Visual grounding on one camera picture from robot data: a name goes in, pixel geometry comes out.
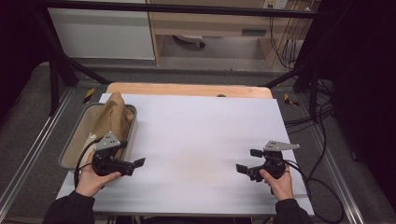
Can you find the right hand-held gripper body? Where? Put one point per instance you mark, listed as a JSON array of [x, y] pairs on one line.
[[274, 165]]

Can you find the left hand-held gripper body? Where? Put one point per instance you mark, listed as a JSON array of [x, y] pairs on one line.
[[107, 162]]

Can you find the brown cloth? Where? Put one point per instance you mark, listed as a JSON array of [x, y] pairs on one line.
[[113, 118]]

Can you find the beige bin with grey rim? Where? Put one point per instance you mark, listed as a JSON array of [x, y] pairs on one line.
[[76, 140]]

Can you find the person's right hand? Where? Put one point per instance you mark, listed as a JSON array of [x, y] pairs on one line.
[[281, 186]]

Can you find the person's left hand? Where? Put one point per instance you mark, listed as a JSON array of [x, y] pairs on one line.
[[88, 180]]

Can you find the white board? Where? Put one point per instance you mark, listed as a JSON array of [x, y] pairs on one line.
[[202, 140]]

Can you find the black metal stand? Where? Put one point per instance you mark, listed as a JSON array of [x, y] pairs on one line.
[[313, 84], [54, 81]]

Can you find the white cabinet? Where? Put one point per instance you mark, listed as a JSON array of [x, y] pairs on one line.
[[102, 34]]

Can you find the chair base with castor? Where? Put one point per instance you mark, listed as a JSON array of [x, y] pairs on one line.
[[190, 39]]

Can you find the dark curtain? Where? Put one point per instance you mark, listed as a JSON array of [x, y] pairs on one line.
[[364, 77], [18, 46]]

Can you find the light wooden desk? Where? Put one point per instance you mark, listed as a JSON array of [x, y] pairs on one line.
[[202, 23]]

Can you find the aluminium rail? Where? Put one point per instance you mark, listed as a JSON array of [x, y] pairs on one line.
[[339, 177], [37, 140]]

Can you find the black horizontal frame bar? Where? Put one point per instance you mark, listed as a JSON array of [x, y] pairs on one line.
[[186, 9]]

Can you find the white wall socket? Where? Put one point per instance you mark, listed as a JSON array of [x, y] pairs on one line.
[[275, 3]]

